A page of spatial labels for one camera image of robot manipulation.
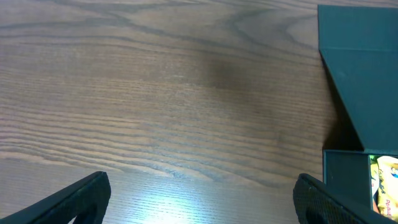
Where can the dark green box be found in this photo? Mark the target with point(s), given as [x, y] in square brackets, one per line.
[358, 46]

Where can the green yellow snack packet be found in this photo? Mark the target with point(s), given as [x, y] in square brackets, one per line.
[374, 169]

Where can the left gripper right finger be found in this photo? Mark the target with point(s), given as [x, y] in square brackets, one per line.
[315, 203]

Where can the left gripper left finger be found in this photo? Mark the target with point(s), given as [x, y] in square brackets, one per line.
[84, 202]

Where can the yellow orange snack packet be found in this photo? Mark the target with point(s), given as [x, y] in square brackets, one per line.
[387, 196]

